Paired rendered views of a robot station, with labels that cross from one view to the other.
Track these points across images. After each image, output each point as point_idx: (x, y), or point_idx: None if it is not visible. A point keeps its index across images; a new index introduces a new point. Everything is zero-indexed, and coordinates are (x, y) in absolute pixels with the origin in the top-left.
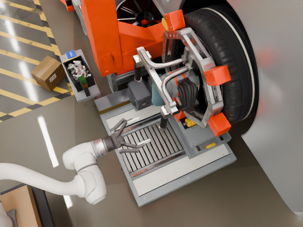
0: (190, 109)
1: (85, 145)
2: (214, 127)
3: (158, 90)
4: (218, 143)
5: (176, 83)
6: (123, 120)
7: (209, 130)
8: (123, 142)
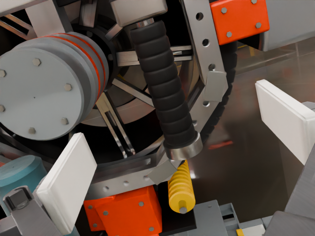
0: (151, 159)
1: None
2: (244, 7)
3: (21, 3)
4: (237, 229)
5: (58, 37)
6: (0, 229)
7: (207, 226)
8: (278, 226)
